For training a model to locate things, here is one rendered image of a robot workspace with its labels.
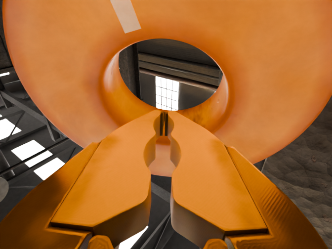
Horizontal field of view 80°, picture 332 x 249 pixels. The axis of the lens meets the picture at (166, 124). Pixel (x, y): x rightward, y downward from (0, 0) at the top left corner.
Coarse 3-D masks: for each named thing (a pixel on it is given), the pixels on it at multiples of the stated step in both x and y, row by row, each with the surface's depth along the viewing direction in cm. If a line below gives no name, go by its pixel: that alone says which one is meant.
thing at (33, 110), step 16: (0, 0) 588; (128, 48) 393; (128, 64) 406; (0, 80) 1053; (128, 80) 405; (0, 96) 1083; (16, 96) 988; (32, 112) 890; (48, 128) 839; (160, 192) 534
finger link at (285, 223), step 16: (240, 160) 8; (256, 176) 7; (256, 192) 7; (272, 192) 7; (272, 208) 6; (288, 208) 6; (272, 224) 6; (288, 224) 6; (304, 224) 6; (224, 240) 6; (240, 240) 5; (256, 240) 5; (272, 240) 5; (288, 240) 5; (304, 240) 5; (320, 240) 5
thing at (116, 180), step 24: (144, 120) 11; (120, 144) 9; (144, 144) 9; (96, 168) 8; (120, 168) 8; (144, 168) 8; (72, 192) 7; (96, 192) 7; (120, 192) 7; (144, 192) 7; (72, 216) 6; (96, 216) 6; (120, 216) 6; (144, 216) 7; (120, 240) 7
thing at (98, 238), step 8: (96, 240) 5; (104, 240) 5; (208, 240) 5; (216, 240) 5; (88, 248) 5; (96, 248) 5; (104, 248) 5; (112, 248) 5; (208, 248) 5; (216, 248) 5; (224, 248) 5
